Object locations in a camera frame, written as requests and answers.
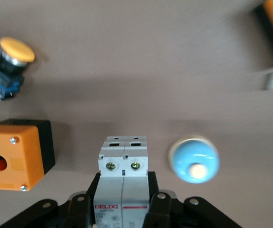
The brown table mat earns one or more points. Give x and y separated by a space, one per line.
136 71

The blue dome buzzer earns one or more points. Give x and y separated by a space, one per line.
193 159

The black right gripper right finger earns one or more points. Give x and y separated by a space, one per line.
161 209

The white circuit breaker red switch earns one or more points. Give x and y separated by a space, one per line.
122 190

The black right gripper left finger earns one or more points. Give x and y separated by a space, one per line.
80 209

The orange mushroom push button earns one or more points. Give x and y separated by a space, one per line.
15 51

